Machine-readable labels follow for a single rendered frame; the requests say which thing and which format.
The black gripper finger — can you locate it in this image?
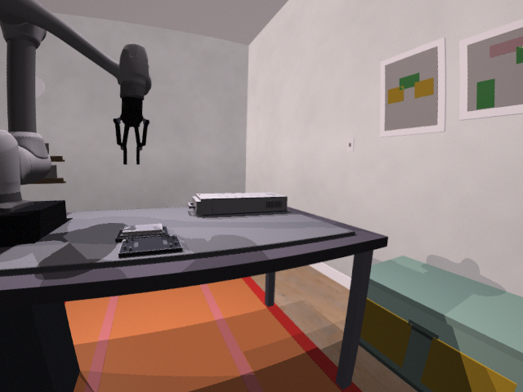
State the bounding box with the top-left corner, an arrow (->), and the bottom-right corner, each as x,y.
133,117 -> 150,164
114,117 -> 129,164

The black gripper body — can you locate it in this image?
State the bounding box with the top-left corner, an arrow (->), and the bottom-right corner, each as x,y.
120,96 -> 143,127

